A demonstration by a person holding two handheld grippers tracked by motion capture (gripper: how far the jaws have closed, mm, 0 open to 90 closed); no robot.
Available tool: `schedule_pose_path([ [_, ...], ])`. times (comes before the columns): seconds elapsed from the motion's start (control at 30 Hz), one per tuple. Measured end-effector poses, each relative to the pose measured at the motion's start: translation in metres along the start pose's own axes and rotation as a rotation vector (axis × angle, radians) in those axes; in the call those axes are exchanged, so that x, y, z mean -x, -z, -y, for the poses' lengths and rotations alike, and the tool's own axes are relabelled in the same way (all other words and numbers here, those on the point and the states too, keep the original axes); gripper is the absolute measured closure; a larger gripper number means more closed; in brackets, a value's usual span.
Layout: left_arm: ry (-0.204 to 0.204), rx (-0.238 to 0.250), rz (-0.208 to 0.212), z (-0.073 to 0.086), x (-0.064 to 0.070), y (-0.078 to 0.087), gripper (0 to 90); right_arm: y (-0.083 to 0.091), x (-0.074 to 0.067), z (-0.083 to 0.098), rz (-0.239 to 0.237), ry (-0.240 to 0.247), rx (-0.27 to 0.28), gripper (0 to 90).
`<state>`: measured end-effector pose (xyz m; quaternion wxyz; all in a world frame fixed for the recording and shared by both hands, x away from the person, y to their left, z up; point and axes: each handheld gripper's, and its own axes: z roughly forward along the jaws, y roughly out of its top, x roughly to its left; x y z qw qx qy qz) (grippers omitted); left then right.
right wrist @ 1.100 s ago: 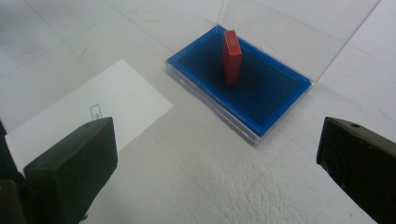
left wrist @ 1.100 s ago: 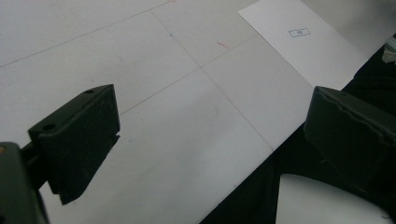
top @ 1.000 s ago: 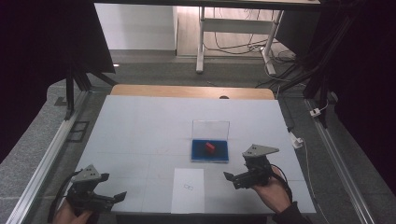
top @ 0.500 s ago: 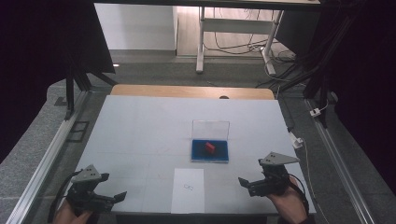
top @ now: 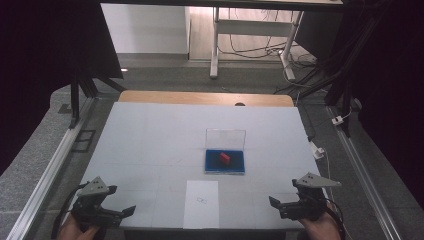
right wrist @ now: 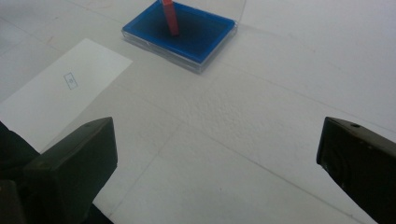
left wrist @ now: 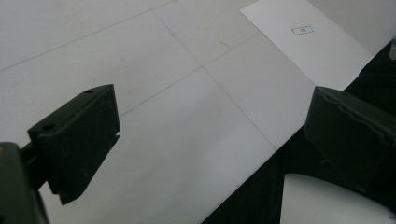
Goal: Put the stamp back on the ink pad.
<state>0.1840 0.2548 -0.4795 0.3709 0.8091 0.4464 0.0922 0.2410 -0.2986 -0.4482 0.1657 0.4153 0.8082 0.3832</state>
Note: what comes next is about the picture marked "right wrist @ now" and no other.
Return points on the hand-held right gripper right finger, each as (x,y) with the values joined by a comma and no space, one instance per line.
(364,168)

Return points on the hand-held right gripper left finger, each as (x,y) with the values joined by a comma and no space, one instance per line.
(68,168)

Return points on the red stamp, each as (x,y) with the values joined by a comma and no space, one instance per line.
(171,17)

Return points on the blue ink pad clear case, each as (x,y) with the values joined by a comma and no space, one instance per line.
(202,37)

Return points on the white paper sheet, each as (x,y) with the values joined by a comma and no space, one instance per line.
(56,93)

